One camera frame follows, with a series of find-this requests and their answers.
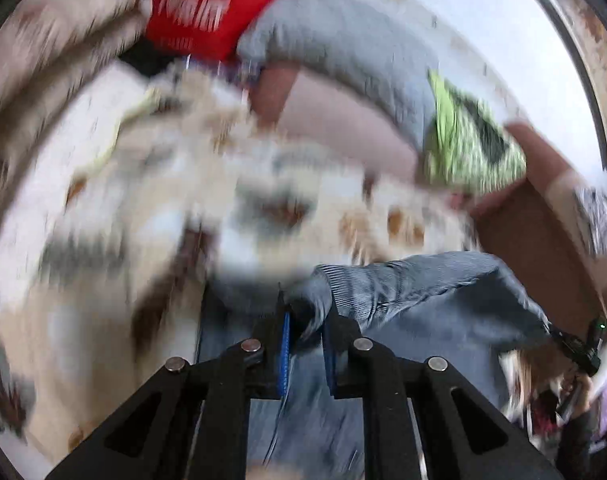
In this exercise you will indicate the beige leaf patterned cloth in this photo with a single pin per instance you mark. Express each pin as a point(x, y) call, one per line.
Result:
point(58, 45)

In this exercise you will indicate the green patterned cloth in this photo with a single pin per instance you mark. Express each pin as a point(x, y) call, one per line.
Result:
point(458, 150)

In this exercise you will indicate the grey quilted pillow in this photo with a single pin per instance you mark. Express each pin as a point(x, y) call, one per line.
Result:
point(353, 40)

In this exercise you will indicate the leaf print blanket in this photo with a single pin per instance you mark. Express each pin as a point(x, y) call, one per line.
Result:
point(133, 260)

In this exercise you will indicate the framed wall picture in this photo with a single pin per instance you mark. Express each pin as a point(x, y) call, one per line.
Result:
point(591, 45)

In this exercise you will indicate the grey patterned cloth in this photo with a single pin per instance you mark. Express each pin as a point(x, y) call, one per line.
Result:
point(601, 220)

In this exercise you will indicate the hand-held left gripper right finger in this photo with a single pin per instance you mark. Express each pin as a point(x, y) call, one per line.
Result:
point(329, 360)

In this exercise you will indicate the blue denim pants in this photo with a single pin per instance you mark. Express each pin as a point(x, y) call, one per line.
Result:
point(433, 300)

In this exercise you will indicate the red shopping bag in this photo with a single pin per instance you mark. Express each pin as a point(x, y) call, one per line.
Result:
point(208, 5)

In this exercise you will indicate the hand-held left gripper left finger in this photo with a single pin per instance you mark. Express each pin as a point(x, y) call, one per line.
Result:
point(285, 355)

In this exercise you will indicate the brown and pink sofa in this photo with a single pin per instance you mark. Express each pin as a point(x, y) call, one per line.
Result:
point(528, 240)

